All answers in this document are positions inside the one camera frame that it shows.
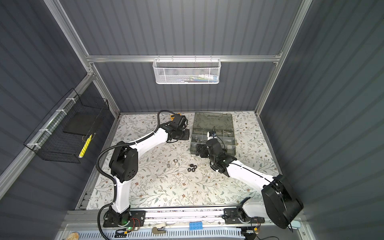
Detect green transparent compartment organizer box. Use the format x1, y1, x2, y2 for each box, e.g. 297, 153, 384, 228
190, 112, 236, 156

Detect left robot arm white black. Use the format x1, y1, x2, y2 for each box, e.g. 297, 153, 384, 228
99, 110, 189, 227

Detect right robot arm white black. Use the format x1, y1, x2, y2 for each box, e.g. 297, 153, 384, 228
197, 130, 304, 229

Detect black nuts cluster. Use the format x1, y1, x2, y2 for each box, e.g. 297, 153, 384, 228
187, 164, 198, 172

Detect yellow calculator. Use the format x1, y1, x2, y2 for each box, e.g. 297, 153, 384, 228
170, 113, 181, 121

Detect floral patterned table mat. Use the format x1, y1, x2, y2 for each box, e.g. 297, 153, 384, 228
86, 111, 292, 210

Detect blue toy brick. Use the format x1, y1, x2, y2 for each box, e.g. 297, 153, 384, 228
189, 222, 203, 231

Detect white wire mesh basket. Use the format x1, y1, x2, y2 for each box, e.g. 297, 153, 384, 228
153, 59, 222, 85

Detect black corrugated cable conduit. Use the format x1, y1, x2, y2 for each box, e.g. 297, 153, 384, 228
95, 109, 176, 240

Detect black wire mesh basket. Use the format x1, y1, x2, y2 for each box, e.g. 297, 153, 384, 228
24, 91, 110, 164

